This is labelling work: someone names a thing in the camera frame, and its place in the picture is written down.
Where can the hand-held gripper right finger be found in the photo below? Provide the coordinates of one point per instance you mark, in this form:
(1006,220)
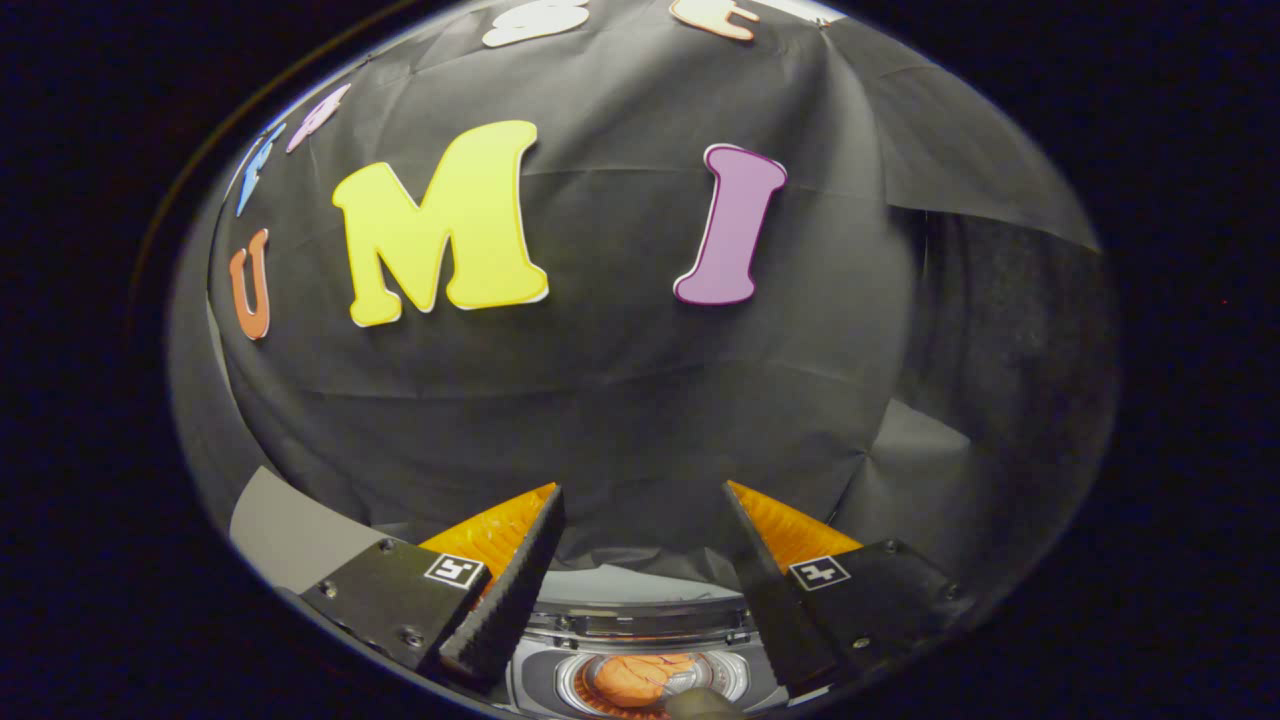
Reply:
(770,610)

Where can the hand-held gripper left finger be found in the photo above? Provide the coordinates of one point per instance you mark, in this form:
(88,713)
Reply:
(510,600)

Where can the dark grey washing machine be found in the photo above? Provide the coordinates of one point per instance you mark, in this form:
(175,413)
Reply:
(640,625)

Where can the orange shirt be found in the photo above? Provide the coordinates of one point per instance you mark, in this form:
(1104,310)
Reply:
(630,680)

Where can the black backdrop cloth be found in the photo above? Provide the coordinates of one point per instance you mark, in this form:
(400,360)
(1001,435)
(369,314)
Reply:
(600,400)

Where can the grey cabinet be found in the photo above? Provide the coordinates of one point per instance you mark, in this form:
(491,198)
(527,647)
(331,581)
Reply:
(290,530)

